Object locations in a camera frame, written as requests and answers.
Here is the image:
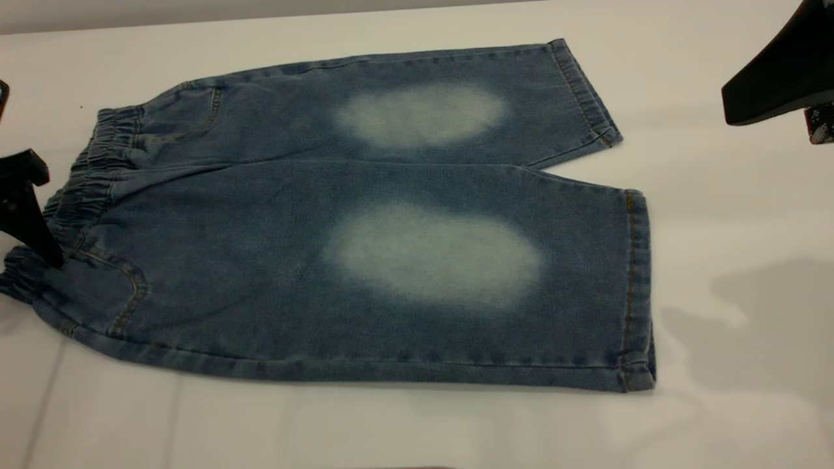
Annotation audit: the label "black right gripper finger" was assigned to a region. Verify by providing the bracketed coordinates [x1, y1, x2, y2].
[721, 0, 834, 126]
[805, 101, 834, 145]

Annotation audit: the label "blue faded denim pants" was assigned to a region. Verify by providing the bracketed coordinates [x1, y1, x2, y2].
[0, 38, 657, 393]

